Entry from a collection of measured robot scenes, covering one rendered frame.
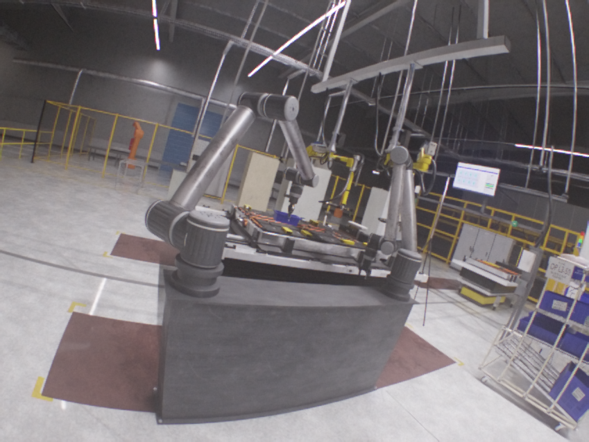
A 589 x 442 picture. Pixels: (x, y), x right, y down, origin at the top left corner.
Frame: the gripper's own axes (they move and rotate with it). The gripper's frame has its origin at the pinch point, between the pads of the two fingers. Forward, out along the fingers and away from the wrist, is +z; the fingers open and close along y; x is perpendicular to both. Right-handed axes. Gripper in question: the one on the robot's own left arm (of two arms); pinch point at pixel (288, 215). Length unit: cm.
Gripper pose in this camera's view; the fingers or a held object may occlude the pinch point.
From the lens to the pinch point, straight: 241.6
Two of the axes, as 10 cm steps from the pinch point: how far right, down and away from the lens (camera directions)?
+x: -9.3, -2.3, -2.9
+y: -2.5, -2.1, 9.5
